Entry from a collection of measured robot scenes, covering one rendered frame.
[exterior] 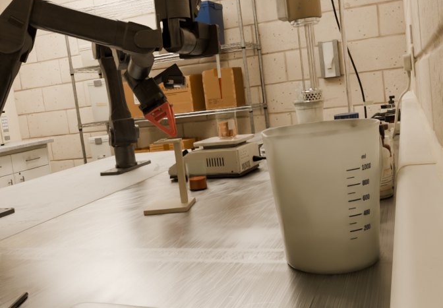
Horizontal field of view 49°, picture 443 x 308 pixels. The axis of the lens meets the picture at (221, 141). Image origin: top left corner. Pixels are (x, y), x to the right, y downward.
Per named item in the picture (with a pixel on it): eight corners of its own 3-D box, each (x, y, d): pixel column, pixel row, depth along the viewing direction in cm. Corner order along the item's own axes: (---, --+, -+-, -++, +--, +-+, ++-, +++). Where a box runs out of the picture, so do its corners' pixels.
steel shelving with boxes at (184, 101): (95, 248, 384) (58, 6, 366) (122, 232, 422) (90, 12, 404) (267, 248, 333) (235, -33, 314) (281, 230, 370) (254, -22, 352)
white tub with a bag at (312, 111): (296, 126, 229) (292, 81, 227) (327, 123, 226) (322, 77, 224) (294, 129, 215) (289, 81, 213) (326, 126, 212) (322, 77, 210)
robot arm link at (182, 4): (185, -5, 104) (129, -3, 102) (189, -15, 95) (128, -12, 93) (190, 49, 105) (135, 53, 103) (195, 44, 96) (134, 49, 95)
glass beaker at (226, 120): (244, 138, 118) (240, 105, 117) (231, 141, 114) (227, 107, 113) (223, 138, 122) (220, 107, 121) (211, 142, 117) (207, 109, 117)
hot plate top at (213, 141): (191, 146, 117) (191, 143, 117) (213, 140, 127) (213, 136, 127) (236, 144, 111) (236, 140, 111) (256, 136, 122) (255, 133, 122)
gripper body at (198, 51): (180, 31, 111) (163, 28, 105) (219, 24, 107) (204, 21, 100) (183, 59, 112) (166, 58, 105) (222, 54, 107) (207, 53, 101)
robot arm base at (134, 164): (148, 138, 158) (130, 140, 161) (115, 148, 140) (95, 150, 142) (151, 162, 159) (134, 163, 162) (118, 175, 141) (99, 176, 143)
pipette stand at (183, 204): (144, 215, 86) (134, 144, 85) (155, 204, 94) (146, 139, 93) (187, 211, 85) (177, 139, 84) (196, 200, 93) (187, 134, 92)
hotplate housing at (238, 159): (167, 180, 120) (163, 148, 120) (193, 170, 132) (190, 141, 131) (249, 177, 110) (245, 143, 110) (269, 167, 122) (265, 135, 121)
